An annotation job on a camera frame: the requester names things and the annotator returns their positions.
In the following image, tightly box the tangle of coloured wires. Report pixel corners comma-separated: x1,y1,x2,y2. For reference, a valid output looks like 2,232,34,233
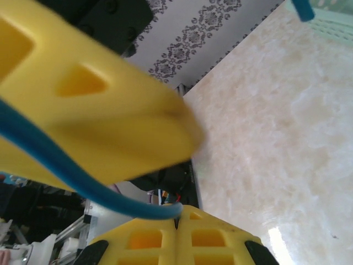
0,0,315,221

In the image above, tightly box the light green plastic basket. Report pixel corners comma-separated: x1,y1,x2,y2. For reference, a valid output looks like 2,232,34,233
285,0,353,45

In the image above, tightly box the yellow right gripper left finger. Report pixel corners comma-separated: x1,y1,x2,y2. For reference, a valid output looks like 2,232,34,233
88,204,182,265

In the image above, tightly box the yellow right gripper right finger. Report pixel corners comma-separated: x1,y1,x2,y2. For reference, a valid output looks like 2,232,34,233
175,204,263,265

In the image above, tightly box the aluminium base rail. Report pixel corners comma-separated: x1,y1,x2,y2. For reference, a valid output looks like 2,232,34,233
54,204,93,251

